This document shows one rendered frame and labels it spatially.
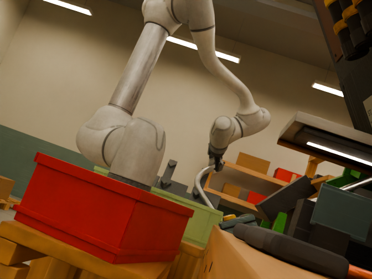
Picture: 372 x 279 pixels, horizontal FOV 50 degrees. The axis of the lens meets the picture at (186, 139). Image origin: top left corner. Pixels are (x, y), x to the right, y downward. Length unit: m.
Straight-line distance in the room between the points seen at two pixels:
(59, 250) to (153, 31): 1.11
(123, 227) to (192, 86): 7.79
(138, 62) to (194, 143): 6.58
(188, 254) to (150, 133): 0.56
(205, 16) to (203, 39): 0.09
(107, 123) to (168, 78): 7.04
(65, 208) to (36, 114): 8.25
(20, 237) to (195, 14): 1.11
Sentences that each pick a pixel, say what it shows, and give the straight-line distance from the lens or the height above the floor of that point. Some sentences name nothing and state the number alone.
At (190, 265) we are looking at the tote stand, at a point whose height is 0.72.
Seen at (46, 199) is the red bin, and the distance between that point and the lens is 0.71.
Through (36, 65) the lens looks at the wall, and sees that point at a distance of 9.26.
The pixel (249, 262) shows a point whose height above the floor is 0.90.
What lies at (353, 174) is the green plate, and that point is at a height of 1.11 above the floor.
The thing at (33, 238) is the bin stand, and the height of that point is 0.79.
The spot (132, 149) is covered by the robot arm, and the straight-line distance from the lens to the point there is 1.30.
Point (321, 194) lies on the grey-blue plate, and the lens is 0.74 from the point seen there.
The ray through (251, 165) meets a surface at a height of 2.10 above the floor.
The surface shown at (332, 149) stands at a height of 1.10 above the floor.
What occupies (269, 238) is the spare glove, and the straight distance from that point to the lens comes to 0.42.
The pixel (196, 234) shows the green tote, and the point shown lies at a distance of 1.76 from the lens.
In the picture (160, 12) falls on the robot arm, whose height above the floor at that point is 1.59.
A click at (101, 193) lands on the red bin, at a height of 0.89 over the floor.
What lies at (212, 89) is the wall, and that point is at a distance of 8.36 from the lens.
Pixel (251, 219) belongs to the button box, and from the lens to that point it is 0.93.
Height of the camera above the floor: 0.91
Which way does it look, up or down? 9 degrees up
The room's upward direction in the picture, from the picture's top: 20 degrees clockwise
